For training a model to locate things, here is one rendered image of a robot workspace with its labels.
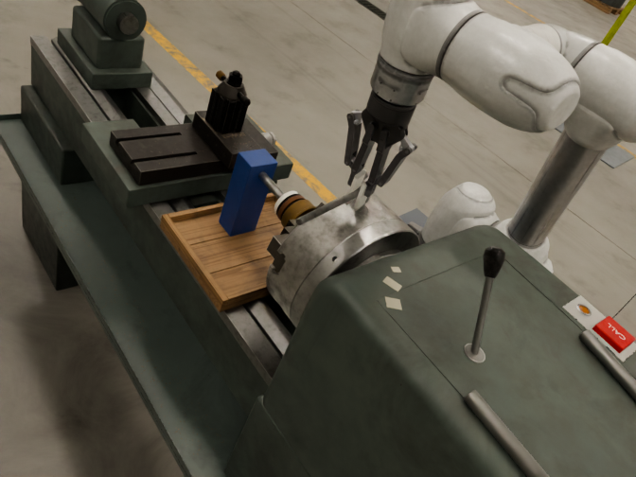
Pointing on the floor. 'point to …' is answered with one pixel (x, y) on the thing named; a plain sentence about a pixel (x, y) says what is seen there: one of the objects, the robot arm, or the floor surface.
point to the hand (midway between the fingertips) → (360, 189)
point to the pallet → (608, 6)
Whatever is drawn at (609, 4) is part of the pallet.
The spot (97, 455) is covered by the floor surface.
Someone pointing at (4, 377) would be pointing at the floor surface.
